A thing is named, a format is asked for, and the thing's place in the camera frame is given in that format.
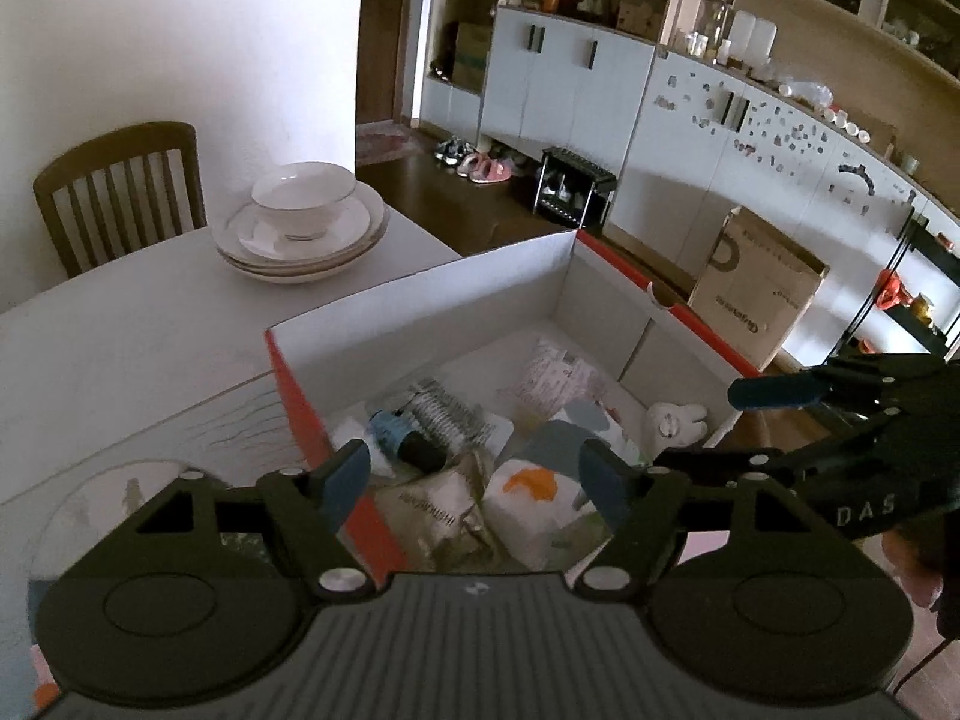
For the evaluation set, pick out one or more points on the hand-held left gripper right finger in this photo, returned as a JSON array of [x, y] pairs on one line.
[[604, 480]]

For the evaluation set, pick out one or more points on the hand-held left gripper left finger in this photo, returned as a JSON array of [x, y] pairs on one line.
[[345, 476]]

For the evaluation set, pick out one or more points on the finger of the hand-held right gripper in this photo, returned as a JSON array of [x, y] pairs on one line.
[[862, 480], [772, 392]]

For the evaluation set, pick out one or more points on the silver snack bag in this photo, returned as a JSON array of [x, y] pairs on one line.
[[442, 510]]

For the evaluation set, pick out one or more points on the red cardboard box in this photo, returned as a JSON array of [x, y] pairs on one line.
[[450, 300]]

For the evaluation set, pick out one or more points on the white desktop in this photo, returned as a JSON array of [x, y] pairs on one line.
[[112, 360]]

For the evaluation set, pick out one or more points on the person's right hand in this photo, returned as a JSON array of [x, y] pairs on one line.
[[915, 566]]

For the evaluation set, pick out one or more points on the grey-blue packet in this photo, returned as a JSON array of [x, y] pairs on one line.
[[559, 435]]

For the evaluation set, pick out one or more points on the black and blue cylinder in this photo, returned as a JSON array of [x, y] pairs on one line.
[[409, 446]]

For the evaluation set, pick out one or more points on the white packet with orange print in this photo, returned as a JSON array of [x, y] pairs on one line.
[[536, 510]]

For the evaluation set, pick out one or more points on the white tooth-shaped toy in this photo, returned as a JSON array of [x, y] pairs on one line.
[[675, 427]]

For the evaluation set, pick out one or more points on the brown cardboard box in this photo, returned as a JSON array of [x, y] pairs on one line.
[[757, 292]]

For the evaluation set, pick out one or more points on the clear striped packet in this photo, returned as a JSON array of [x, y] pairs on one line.
[[457, 412]]

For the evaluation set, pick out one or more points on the white plate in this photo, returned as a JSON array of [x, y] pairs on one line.
[[292, 272], [352, 229]]

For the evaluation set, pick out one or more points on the black metal shelf rack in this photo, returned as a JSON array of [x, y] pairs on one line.
[[926, 247]]

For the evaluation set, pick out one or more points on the white bowl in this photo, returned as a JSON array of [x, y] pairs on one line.
[[300, 191]]

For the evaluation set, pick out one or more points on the black shoe rack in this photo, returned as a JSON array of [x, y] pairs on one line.
[[574, 169]]

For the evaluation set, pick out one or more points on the pink shoes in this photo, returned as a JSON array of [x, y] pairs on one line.
[[486, 167]]

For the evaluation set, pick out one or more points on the door mat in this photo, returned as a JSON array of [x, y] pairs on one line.
[[382, 142]]

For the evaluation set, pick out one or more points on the dark shoes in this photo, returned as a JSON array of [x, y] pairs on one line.
[[450, 150]]

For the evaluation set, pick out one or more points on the white plastic container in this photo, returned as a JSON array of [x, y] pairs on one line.
[[752, 39]]

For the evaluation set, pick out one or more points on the glass jar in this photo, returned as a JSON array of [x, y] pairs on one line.
[[718, 22]]

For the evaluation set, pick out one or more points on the brown wooden chair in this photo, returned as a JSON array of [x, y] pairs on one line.
[[112, 150]]

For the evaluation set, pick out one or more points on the brown door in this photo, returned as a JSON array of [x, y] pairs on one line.
[[382, 52]]

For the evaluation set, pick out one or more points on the small cardboard box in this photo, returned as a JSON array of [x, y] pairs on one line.
[[469, 56]]

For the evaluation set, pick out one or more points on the white wall cabinet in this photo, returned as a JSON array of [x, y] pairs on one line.
[[570, 82]]

